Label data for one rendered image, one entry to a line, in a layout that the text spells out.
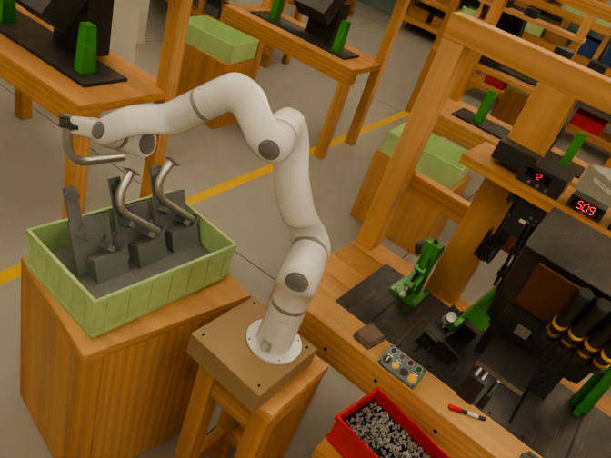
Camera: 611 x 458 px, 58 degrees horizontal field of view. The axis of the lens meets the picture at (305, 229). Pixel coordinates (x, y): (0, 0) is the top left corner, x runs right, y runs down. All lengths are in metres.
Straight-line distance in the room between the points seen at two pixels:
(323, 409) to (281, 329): 1.30
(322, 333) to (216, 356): 0.48
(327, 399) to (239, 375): 1.35
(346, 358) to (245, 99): 1.06
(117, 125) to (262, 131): 0.39
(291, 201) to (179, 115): 0.37
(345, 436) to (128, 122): 1.10
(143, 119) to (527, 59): 1.31
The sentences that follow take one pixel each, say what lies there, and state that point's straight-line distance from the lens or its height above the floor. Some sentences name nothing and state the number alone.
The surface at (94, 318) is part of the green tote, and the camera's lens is 1.89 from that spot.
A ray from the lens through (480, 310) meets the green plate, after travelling 2.00.
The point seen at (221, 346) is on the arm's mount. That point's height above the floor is 0.94.
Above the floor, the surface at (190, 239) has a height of 0.88.
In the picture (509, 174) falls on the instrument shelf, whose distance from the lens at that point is 2.12.
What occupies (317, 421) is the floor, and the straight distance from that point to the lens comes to 2.93.
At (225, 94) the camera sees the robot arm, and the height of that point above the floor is 1.71.
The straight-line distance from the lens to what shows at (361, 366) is 2.04.
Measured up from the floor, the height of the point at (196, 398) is 0.64.
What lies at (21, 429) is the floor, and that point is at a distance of 2.71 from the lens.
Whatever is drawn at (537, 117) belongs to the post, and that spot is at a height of 1.74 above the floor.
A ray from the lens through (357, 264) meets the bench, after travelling 2.43.
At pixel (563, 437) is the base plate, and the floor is 0.90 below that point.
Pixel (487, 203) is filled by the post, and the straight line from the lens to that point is 2.25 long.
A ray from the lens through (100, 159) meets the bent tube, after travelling 1.92.
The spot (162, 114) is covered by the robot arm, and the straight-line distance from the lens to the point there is 1.52.
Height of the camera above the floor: 2.24
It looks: 33 degrees down
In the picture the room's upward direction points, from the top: 20 degrees clockwise
